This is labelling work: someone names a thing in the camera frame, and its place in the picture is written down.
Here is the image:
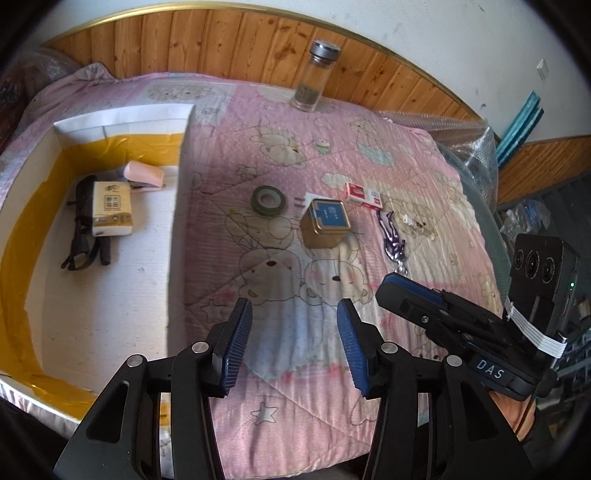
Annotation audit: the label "purple silver action figure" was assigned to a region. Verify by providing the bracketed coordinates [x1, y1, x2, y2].
[377, 210, 408, 276]

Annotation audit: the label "red white staples box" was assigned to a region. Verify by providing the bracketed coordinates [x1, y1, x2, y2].
[346, 182, 383, 211]

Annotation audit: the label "gold tin blue lid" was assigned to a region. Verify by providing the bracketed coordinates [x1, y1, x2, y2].
[300, 198, 351, 249]

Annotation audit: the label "green tape roll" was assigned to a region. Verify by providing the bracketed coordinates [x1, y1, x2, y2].
[250, 185, 287, 217]

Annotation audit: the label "black safety glasses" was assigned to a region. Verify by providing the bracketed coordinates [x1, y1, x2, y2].
[61, 175, 102, 271]

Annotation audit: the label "yellow tissue pack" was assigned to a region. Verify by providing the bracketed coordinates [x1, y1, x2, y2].
[91, 181, 133, 237]

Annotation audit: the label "pink stapler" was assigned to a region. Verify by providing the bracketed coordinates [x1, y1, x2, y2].
[123, 160, 164, 191]

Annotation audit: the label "clear printed lighter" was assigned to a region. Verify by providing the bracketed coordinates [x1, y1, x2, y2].
[403, 214, 427, 231]

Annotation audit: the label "black marker pen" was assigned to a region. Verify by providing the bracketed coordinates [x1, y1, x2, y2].
[98, 237, 111, 266]

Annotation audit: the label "person right hand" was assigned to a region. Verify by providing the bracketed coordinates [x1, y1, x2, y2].
[489, 391, 536, 441]

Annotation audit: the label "pink bear quilt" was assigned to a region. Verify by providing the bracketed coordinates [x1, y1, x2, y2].
[1, 64, 509, 479]

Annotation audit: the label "bubble wrap roll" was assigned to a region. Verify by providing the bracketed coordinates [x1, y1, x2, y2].
[380, 111, 499, 211]

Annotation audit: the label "white cardboard box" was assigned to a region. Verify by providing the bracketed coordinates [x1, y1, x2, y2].
[1, 103, 193, 422]

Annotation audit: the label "teal metal bars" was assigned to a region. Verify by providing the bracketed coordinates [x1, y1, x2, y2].
[496, 91, 544, 169]

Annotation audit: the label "glass bottle metal cap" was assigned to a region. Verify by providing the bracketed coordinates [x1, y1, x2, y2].
[290, 39, 341, 112]

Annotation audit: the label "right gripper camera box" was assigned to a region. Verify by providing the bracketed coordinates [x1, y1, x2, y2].
[504, 234, 579, 360]

